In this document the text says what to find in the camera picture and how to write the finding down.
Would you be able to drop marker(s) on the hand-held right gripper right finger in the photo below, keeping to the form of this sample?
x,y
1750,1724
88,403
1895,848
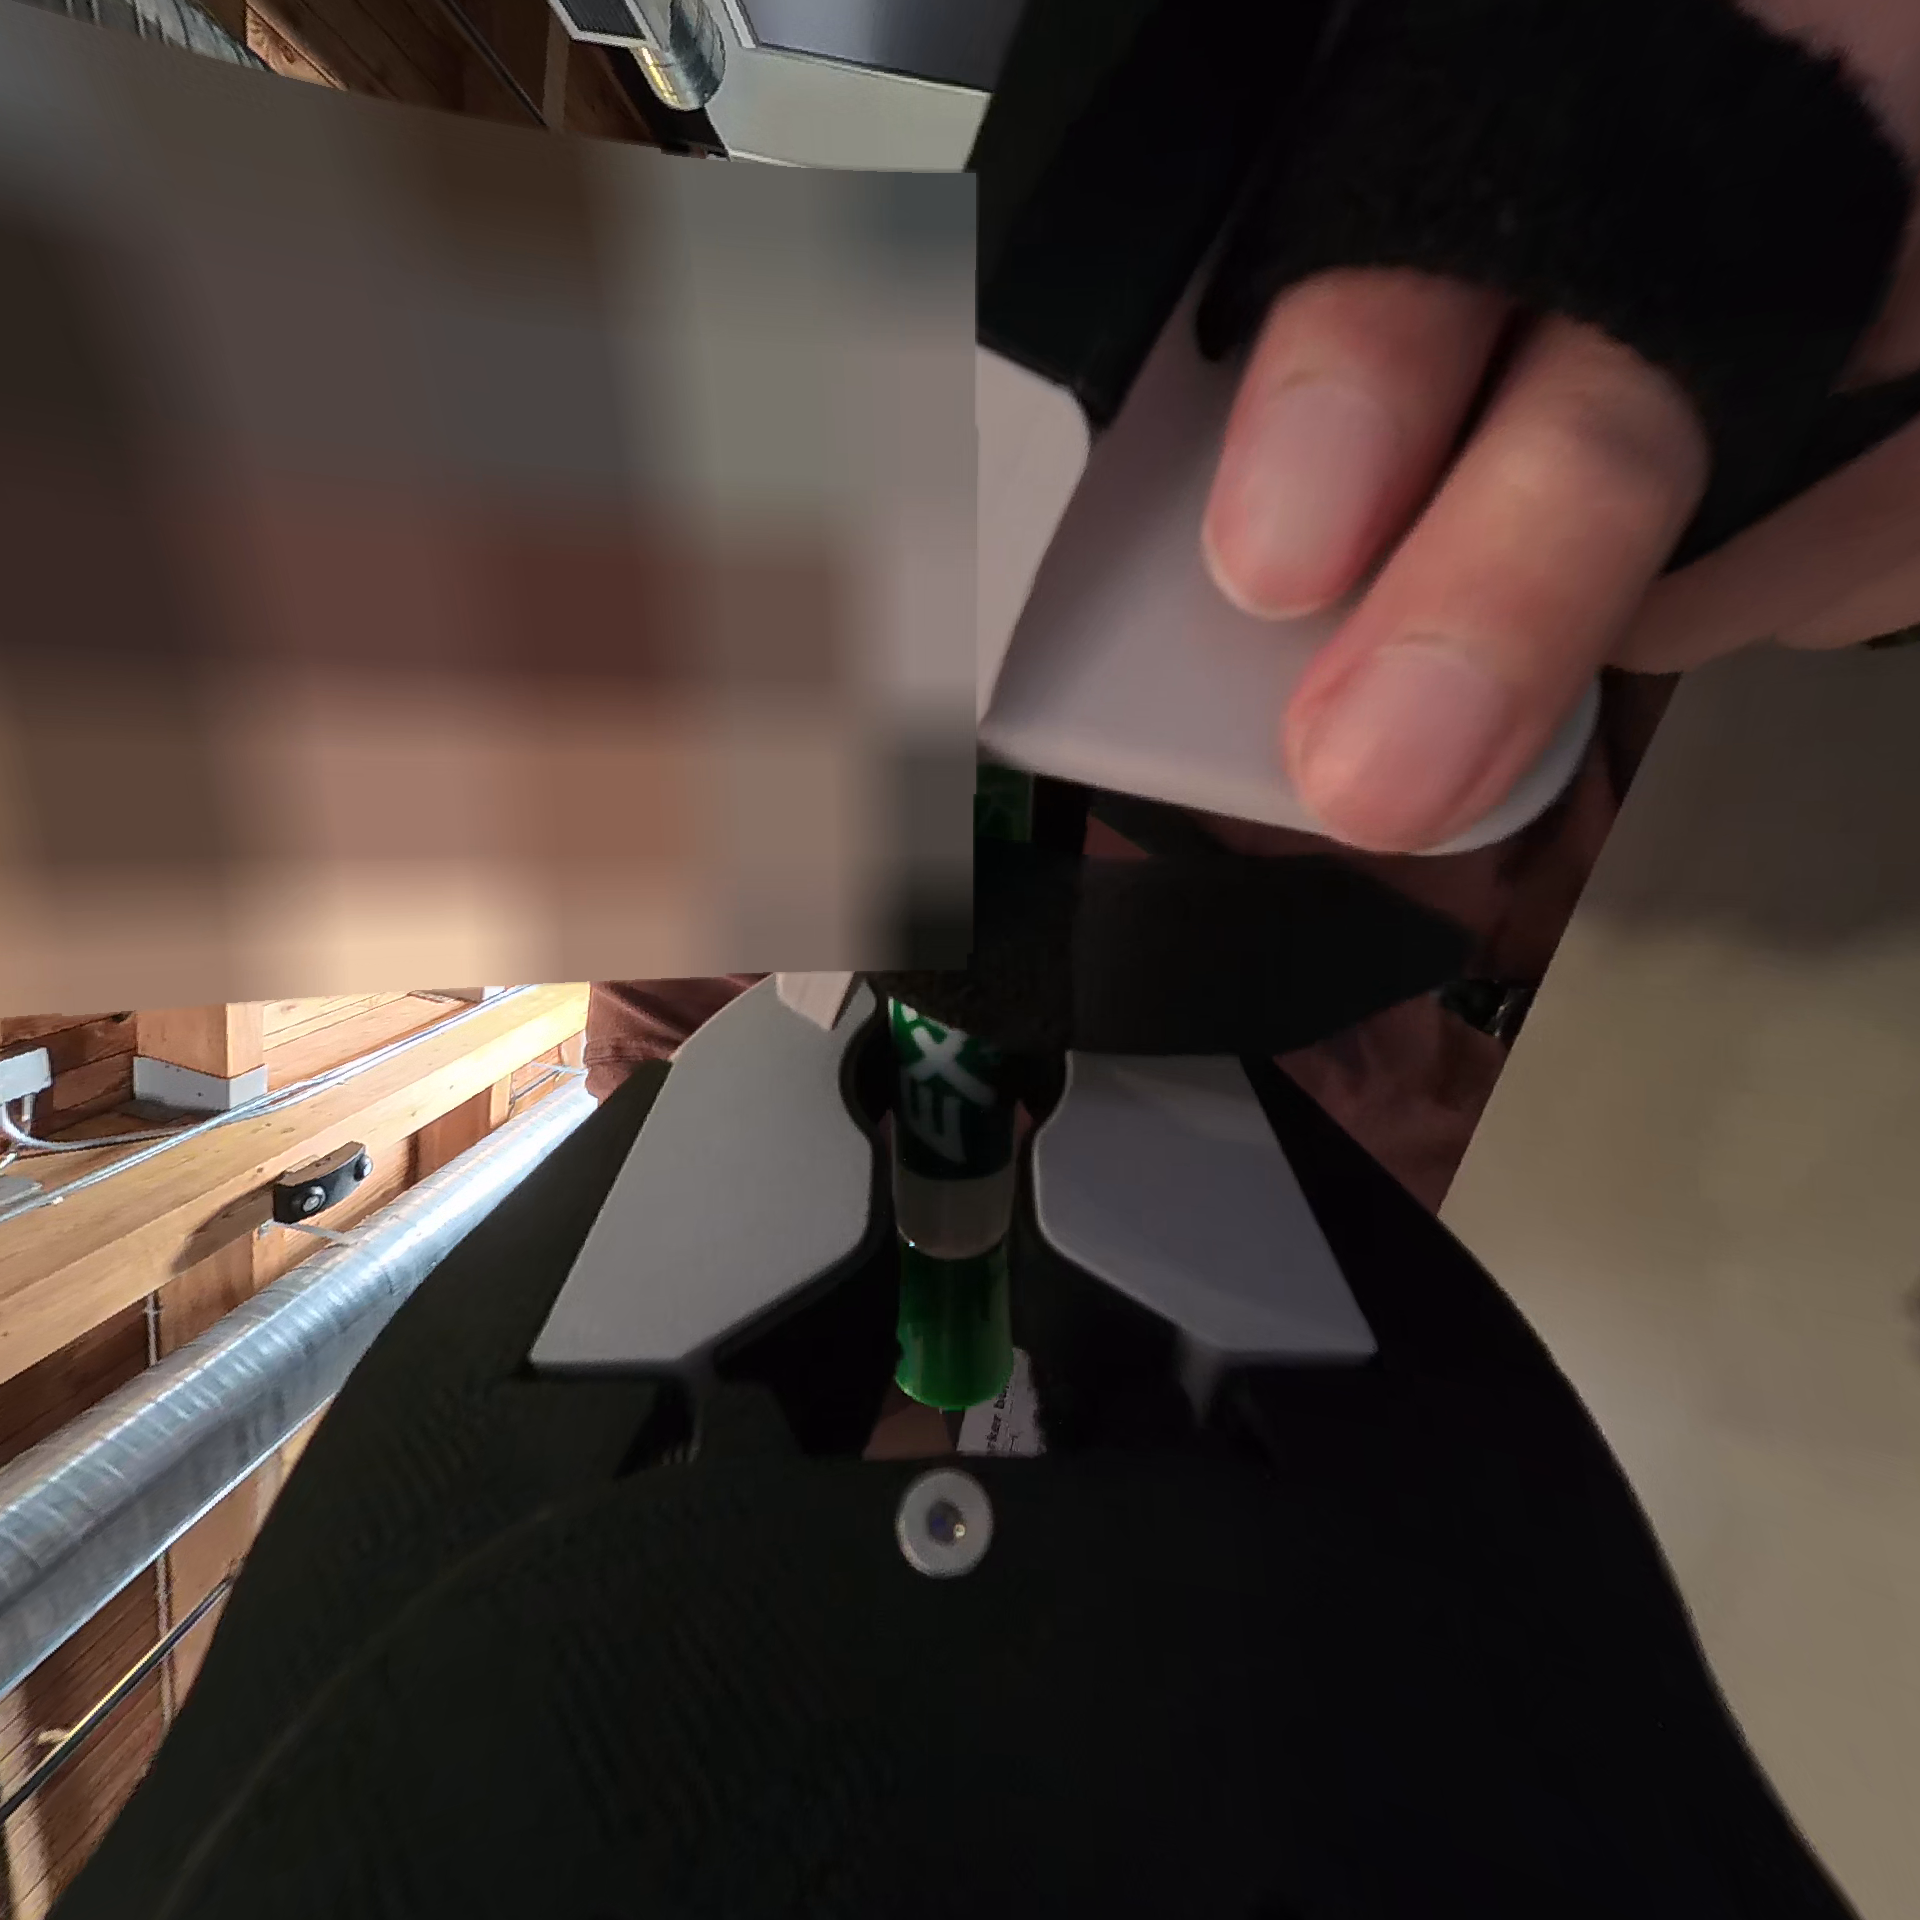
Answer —
x,y
1201,1215

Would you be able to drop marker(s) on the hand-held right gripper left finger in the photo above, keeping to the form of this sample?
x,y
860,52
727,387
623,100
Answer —
x,y
705,1200

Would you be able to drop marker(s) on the white-barrelled marker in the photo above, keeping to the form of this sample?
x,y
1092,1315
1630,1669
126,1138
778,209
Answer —
x,y
1008,1403

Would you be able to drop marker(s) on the green dry-erase marker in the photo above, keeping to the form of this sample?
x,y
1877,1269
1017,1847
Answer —
x,y
952,1321

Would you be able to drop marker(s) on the person's left hand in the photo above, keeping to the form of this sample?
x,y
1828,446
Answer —
x,y
1440,600

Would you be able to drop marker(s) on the person's maroon sweater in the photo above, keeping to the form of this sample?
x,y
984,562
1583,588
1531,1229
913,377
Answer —
x,y
1380,1124

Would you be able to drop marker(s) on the black pipe clamp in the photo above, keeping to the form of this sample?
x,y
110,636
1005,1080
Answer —
x,y
319,1180

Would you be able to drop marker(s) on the thin metal conduit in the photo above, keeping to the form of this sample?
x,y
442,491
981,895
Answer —
x,y
271,1103

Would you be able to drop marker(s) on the white block on beam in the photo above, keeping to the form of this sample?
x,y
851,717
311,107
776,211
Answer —
x,y
199,1080

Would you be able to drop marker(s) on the grey ventilation unit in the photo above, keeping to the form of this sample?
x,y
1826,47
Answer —
x,y
841,75

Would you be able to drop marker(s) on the grey junction box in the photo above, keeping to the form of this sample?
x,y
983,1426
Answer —
x,y
22,1089

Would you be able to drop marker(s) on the silver spiral duct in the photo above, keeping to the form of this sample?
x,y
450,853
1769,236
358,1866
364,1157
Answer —
x,y
224,1380
172,27

